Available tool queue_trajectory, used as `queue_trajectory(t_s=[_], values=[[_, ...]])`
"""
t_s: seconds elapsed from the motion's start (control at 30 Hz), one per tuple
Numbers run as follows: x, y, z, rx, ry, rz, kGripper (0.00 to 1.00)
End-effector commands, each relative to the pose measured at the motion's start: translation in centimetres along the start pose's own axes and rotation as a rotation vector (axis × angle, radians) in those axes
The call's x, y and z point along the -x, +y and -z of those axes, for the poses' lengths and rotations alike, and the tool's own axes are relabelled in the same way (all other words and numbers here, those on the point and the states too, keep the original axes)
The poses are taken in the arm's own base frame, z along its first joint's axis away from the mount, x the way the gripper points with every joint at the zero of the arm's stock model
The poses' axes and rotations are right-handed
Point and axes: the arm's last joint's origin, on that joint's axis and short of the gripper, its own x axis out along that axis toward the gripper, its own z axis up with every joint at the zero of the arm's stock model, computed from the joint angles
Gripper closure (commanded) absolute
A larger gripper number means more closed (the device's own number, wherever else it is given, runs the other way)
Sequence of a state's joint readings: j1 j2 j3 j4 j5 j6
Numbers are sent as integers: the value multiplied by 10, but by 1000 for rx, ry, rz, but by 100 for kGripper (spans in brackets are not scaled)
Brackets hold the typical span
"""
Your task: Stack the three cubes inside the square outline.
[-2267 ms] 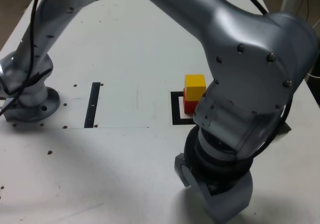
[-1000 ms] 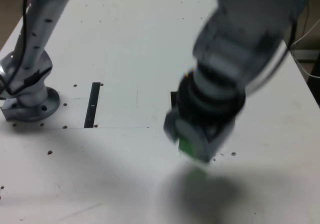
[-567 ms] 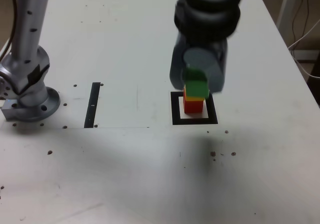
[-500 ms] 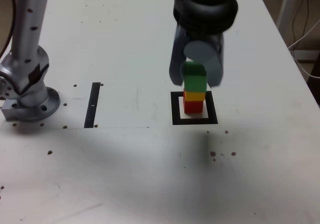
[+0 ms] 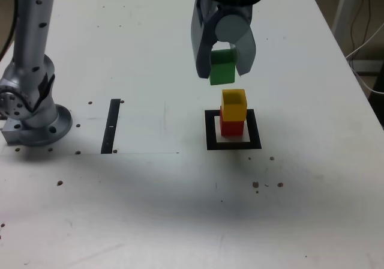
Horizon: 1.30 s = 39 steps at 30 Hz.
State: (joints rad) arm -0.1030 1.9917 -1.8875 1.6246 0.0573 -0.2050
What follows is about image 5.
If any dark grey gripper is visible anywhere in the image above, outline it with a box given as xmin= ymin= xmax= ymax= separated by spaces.
xmin=190 ymin=0 xmax=257 ymax=80

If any green cube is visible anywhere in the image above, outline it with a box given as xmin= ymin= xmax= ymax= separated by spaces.
xmin=209 ymin=49 xmax=238 ymax=86

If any yellow cube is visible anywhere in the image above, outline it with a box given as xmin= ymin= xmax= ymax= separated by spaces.
xmin=221 ymin=88 xmax=248 ymax=122

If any red cube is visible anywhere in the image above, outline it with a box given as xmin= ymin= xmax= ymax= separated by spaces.
xmin=220 ymin=108 xmax=245 ymax=138

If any black tape square outline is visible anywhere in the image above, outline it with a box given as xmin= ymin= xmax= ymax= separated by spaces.
xmin=204 ymin=109 xmax=262 ymax=151

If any black tape strip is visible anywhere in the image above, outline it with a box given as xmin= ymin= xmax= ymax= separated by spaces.
xmin=100 ymin=98 xmax=121 ymax=155

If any white frame post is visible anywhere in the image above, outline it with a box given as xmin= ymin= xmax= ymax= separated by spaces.
xmin=331 ymin=0 xmax=361 ymax=38

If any black background cable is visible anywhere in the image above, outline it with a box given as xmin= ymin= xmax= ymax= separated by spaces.
xmin=350 ymin=0 xmax=374 ymax=52

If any white background cable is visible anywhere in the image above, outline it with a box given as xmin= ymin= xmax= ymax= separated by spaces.
xmin=346 ymin=19 xmax=384 ymax=94

